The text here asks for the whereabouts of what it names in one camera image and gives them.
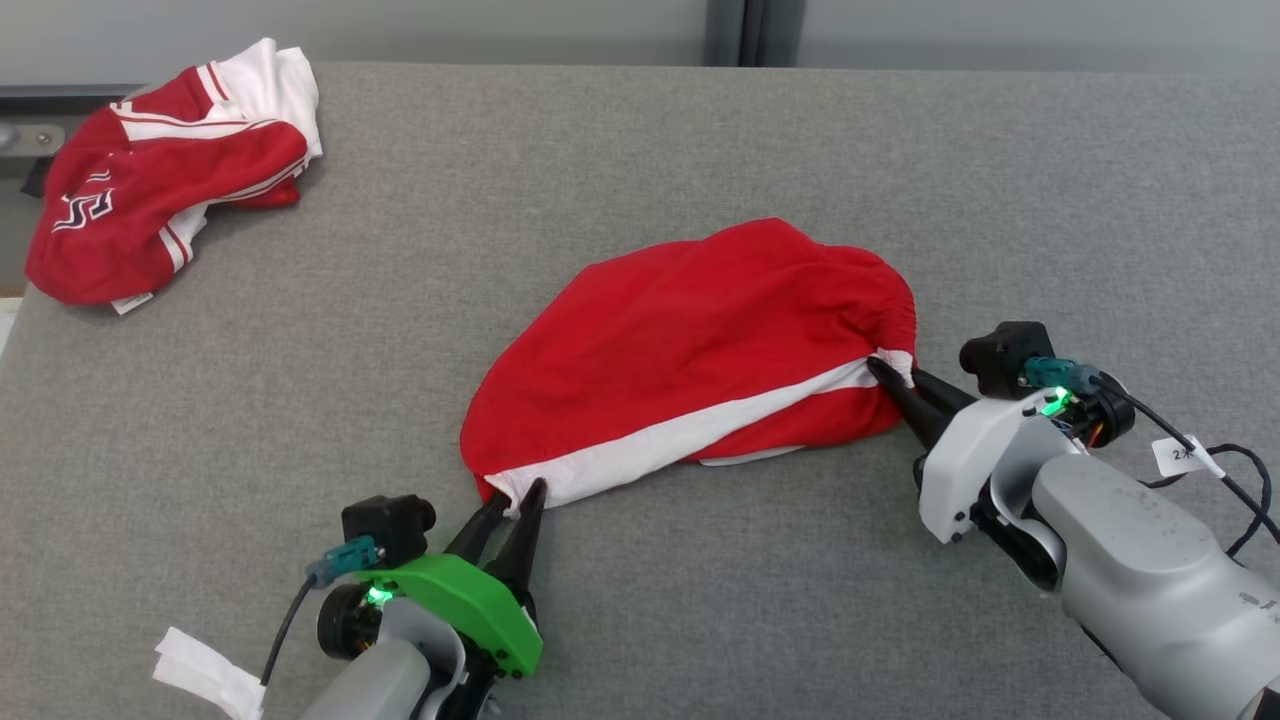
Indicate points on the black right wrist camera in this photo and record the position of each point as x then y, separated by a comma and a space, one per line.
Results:
1005, 355

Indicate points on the dark grey frame rail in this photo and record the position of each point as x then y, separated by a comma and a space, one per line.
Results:
60, 92

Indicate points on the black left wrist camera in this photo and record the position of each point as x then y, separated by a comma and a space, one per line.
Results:
385, 530

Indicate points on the grey vertical frame post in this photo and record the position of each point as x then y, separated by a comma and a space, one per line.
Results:
725, 30
783, 30

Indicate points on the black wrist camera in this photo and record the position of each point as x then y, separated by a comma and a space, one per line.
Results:
385, 530
1005, 355

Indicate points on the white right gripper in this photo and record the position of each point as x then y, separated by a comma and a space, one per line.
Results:
970, 460

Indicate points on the red shirt white sleeves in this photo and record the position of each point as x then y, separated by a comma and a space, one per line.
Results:
120, 230

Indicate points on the metal bracket with screws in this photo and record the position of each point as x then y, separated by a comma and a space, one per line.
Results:
35, 138

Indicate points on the red shorts white side stripe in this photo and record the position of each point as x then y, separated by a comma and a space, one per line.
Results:
680, 340

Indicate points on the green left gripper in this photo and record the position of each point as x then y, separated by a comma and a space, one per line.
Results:
480, 610

